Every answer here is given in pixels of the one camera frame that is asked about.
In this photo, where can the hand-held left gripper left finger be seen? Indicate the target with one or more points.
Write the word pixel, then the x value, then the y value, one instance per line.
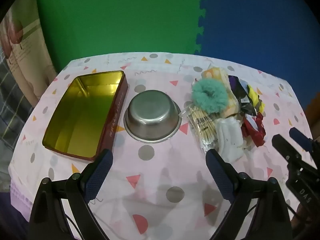
pixel 100 175

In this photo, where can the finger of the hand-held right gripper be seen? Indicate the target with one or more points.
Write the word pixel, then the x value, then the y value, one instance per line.
pixel 300 137
pixel 283 147

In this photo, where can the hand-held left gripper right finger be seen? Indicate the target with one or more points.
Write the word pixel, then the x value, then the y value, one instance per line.
pixel 220 177

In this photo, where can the red snack packet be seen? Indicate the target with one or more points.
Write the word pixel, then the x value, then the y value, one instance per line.
pixel 258 130

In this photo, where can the cream cloth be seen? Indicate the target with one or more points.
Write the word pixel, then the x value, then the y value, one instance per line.
pixel 246 143

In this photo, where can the white cloth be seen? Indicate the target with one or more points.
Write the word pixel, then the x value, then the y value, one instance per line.
pixel 230 137

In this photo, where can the cotton swab packet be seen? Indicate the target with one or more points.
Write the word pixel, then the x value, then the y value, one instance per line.
pixel 201 125

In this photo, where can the gold tin box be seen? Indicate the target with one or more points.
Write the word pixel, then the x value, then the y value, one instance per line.
pixel 82 115

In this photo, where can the teal fluffy scrunchie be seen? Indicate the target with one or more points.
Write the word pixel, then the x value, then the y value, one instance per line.
pixel 197 100

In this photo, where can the pink patterned tablecloth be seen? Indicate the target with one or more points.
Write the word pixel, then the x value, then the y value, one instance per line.
pixel 160 160

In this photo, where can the yellow wrapper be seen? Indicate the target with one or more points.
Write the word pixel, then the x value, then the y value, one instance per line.
pixel 252 93

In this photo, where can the dark snack packet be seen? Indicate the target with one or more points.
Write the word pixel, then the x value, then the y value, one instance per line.
pixel 240 90

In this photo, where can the steel bowl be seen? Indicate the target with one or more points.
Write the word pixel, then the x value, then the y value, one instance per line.
pixel 152 110

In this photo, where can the grey plaid cloth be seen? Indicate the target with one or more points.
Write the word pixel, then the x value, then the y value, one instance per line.
pixel 10 105

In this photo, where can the blue foam mat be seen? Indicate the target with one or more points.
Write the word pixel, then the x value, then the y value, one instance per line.
pixel 262 25

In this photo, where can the pink standing banner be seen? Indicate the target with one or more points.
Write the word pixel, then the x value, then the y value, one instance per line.
pixel 25 55

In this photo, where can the green foam mat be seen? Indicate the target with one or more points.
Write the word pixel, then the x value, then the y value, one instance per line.
pixel 120 17

